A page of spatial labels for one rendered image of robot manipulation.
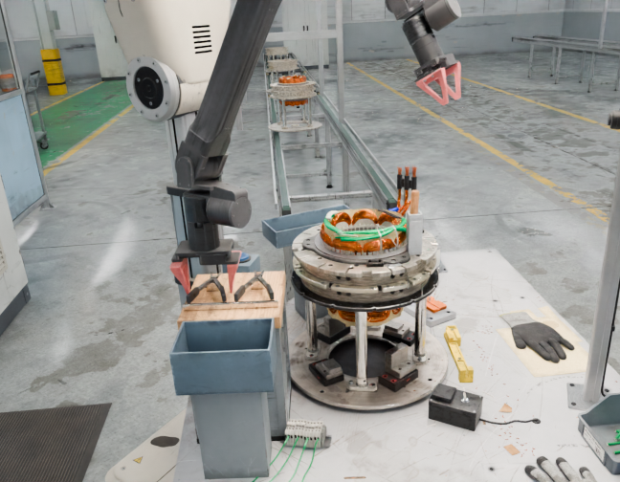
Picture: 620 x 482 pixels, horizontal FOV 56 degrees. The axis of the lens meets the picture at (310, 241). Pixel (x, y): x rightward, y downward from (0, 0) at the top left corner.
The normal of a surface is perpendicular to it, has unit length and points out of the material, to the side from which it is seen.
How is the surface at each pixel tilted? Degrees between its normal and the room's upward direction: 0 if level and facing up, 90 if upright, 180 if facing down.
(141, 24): 109
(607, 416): 88
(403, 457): 0
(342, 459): 0
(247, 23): 83
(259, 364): 90
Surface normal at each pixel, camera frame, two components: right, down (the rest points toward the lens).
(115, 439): -0.05, -0.93
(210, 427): 0.00, 0.37
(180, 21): 0.84, 0.16
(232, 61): -0.50, 0.24
